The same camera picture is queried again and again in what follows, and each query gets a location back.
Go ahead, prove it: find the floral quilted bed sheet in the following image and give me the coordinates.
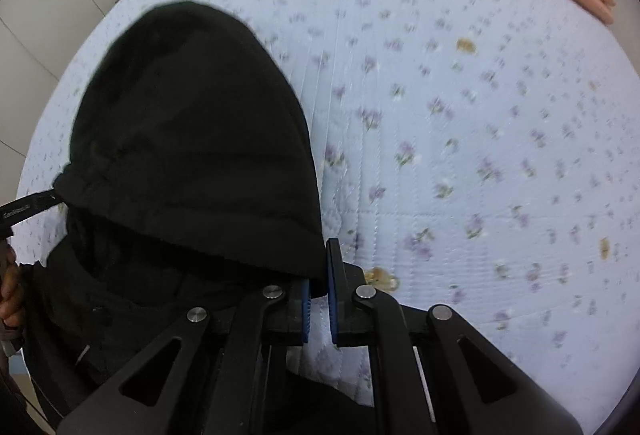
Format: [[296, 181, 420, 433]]
[[17, 0, 639, 434]]

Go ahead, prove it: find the white wardrobe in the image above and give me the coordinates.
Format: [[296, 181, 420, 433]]
[[1, 0, 119, 201]]

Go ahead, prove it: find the person's left hand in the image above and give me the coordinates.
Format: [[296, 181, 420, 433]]
[[0, 240, 25, 329]]

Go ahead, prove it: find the black hooded jacket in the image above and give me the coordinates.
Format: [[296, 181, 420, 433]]
[[21, 2, 326, 434]]

